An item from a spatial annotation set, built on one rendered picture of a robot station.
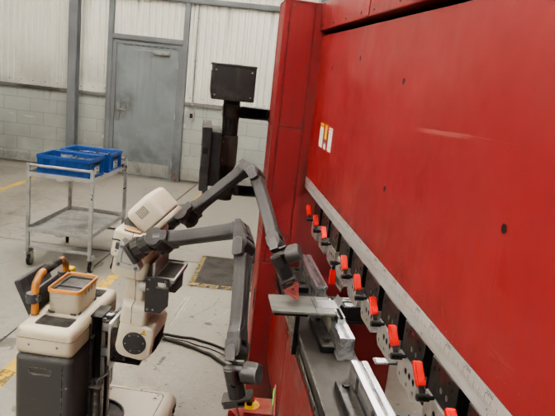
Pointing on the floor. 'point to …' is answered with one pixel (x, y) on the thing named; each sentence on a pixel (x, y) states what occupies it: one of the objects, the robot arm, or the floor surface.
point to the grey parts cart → (67, 226)
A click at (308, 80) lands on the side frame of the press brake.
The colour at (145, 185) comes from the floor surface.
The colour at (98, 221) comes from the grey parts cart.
